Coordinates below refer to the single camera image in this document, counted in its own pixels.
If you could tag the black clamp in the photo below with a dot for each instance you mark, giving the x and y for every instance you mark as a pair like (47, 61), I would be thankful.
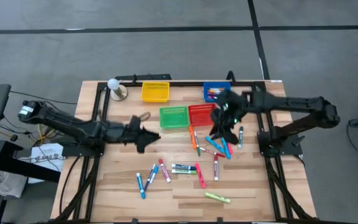
(230, 76)

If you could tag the white paper sheet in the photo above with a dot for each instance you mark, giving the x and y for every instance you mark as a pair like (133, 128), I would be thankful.
(48, 155)

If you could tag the black Expo marker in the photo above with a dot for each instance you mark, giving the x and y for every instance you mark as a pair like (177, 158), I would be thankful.
(240, 137)

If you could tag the thick red Expo marker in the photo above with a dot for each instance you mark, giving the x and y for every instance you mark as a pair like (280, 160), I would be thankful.
(216, 168)

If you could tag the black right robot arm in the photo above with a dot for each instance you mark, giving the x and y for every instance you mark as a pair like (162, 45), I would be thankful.
(291, 104)

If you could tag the green plastic basket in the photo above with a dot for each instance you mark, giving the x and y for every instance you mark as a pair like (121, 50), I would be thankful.
(174, 117)

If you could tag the thin green marker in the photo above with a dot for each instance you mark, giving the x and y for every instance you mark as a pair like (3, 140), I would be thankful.
(197, 143)

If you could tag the thin red marker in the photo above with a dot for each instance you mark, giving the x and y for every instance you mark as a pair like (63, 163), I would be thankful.
(211, 152)

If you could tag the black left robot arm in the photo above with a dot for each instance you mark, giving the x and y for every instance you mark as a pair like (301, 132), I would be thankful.
(73, 126)

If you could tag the magenta Expo marker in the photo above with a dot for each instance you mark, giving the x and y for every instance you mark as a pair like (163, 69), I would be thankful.
(164, 170)

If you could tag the black power strip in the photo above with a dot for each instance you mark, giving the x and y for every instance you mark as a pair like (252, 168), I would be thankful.
(143, 76)

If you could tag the white plastic bag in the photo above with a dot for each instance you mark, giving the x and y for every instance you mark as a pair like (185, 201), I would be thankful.
(6, 183)

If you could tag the blue highlighter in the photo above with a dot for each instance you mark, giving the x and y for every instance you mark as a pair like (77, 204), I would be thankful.
(226, 151)
(214, 144)

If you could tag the thick blue Expo marker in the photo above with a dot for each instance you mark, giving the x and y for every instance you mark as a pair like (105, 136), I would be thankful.
(183, 167)

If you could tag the white bulb lamp brass base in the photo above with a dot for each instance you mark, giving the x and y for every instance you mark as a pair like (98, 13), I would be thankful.
(113, 84)

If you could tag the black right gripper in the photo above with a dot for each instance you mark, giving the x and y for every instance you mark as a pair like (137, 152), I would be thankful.
(228, 112)

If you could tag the blue plastic basket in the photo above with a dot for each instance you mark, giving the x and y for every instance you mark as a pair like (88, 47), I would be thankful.
(207, 85)

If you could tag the pink highlighter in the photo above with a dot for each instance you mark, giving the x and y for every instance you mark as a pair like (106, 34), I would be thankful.
(200, 175)
(230, 148)

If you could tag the small orange white marker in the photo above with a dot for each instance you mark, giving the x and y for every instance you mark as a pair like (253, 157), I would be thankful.
(216, 90)

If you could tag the orange highlighter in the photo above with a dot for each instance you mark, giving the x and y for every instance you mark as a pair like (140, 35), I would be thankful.
(192, 137)

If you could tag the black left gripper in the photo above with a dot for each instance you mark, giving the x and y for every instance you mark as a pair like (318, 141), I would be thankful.
(132, 133)

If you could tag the red plastic basket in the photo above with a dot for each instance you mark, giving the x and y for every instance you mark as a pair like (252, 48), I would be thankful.
(199, 115)

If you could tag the thick green Expo marker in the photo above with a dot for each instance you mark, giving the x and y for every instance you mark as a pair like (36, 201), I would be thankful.
(183, 171)

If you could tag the thin blue Expo marker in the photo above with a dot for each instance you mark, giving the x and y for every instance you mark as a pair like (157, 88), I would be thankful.
(148, 182)

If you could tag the yellow plastic basket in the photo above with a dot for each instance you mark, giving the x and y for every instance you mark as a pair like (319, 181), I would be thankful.
(155, 91)

